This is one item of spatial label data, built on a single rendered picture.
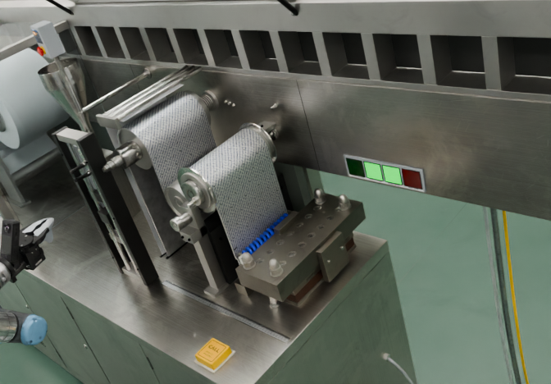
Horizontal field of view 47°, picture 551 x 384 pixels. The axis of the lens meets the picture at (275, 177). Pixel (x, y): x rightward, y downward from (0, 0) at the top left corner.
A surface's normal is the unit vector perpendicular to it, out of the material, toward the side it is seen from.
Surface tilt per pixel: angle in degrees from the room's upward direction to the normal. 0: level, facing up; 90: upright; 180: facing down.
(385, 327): 90
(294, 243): 0
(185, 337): 0
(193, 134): 92
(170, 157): 92
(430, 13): 90
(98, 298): 0
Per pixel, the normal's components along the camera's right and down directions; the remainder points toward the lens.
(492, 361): -0.25, -0.83
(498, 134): -0.64, 0.53
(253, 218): 0.73, 0.18
